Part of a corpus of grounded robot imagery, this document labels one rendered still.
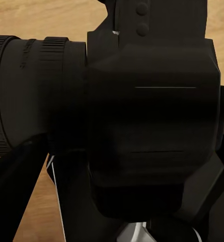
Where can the digital camera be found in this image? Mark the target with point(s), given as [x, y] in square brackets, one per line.
[142, 101]

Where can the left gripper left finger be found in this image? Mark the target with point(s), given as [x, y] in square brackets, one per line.
[19, 171]

